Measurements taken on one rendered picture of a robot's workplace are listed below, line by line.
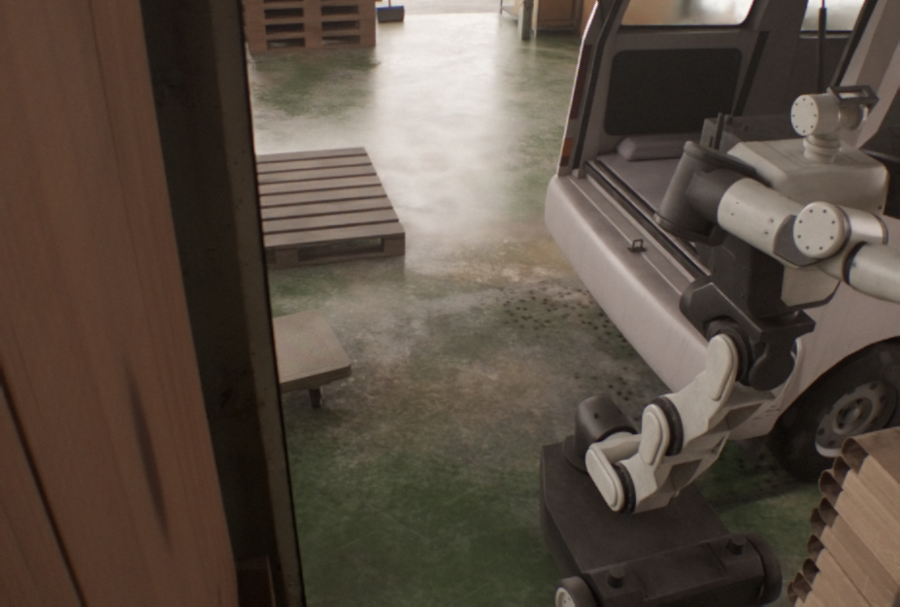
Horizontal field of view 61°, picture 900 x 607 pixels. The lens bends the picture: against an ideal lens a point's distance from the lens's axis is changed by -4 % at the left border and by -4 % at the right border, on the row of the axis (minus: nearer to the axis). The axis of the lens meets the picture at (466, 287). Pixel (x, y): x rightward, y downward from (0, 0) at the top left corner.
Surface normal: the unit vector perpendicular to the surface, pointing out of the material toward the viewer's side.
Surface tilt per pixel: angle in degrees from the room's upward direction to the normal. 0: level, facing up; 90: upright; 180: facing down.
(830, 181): 46
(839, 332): 90
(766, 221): 72
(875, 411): 90
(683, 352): 85
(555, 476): 0
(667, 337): 85
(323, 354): 0
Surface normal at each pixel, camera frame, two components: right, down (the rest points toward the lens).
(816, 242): -0.83, -0.07
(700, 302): -0.95, 0.12
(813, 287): 0.31, 0.52
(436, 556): 0.04, -0.85
